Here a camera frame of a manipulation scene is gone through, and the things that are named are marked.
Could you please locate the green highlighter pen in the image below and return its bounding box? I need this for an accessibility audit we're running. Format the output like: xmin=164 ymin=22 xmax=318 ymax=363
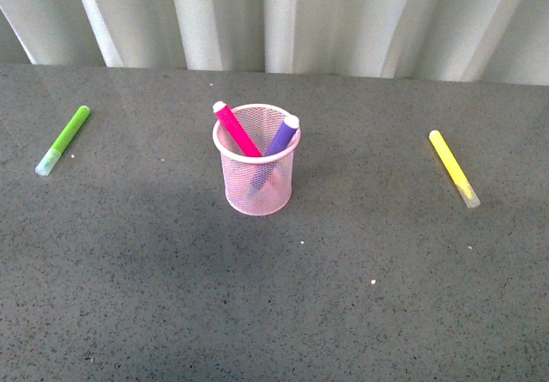
xmin=34 ymin=106 xmax=91 ymax=176

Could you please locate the purple highlighter pen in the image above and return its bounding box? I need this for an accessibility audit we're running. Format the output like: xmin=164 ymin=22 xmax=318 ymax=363
xmin=247 ymin=115 xmax=299 ymax=197

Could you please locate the pink mesh pen cup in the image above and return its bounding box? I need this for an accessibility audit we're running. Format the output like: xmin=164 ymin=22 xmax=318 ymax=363
xmin=213 ymin=101 xmax=301 ymax=216

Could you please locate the yellow highlighter pen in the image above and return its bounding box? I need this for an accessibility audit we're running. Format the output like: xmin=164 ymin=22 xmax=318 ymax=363
xmin=428 ymin=130 xmax=480 ymax=209

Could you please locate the white pleated curtain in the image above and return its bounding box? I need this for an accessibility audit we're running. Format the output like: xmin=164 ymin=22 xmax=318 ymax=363
xmin=1 ymin=0 xmax=548 ymax=85

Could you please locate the pink highlighter pen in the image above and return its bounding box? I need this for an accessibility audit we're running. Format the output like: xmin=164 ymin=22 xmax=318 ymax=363
xmin=212 ymin=100 xmax=282 ymax=188

